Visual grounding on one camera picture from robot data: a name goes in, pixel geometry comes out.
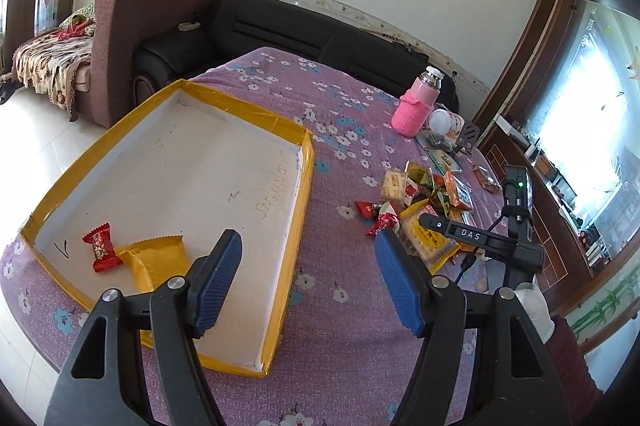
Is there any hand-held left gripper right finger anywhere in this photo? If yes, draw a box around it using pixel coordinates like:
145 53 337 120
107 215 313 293
374 228 574 426

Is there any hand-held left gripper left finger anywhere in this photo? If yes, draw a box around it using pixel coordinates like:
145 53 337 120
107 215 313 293
44 229 244 426

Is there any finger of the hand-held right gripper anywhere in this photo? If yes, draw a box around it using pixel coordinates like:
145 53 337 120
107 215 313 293
419 213 454 237

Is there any large yellow cracker packet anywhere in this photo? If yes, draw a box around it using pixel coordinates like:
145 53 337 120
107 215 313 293
400 206 461 264

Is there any pile of assorted snack packets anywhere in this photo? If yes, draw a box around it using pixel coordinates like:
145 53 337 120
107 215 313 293
402 149 476 217

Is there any red candy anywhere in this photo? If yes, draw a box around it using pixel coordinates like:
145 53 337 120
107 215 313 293
366 212 401 238
82 223 124 274

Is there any plain yellow snack packet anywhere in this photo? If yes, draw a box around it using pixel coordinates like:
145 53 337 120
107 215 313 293
116 235 191 294

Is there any yellow-edged white cardboard tray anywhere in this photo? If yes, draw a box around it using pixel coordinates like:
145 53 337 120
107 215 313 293
20 78 316 379

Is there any person's right forearm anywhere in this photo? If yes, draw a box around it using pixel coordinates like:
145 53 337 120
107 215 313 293
542 315 606 426

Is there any person's right hand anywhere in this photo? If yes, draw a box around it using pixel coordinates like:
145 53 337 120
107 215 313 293
516 283 556 347

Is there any wooden cabinet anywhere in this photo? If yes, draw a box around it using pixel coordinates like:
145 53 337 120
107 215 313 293
480 126 598 317

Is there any brown snack packet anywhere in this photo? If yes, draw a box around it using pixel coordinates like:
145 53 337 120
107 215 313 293
474 166 501 193

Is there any dark snack bag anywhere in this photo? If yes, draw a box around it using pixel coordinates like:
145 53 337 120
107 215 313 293
417 128 458 154

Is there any white plastic jar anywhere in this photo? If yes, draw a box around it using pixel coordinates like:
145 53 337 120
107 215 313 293
429 108 468 142

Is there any bamboo print panel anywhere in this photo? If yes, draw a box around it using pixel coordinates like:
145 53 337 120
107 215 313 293
567 276 640 349

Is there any pink knit-sleeved bottle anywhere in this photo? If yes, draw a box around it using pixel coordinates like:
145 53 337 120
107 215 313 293
391 67 446 137

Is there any purple floral tablecloth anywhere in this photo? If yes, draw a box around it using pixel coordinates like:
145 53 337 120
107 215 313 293
0 46 556 426

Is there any large bright window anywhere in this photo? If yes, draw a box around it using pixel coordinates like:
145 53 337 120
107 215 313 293
520 0 640 267

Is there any black leather sofa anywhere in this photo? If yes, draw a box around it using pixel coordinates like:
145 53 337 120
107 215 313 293
132 0 458 112

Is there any brown fabric armchair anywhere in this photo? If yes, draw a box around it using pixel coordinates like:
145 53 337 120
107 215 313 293
75 0 219 129

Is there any patterned brown blanket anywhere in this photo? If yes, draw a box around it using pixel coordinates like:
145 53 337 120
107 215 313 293
12 28 96 109

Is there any black shoe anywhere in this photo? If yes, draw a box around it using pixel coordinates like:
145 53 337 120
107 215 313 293
0 73 21 104

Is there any red and green cloth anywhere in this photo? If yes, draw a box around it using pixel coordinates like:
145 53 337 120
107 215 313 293
59 3 98 41

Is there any black cable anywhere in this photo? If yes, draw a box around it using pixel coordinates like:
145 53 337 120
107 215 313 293
452 206 508 284

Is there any wooden door frame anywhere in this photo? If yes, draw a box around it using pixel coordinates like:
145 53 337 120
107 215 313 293
472 0 593 147

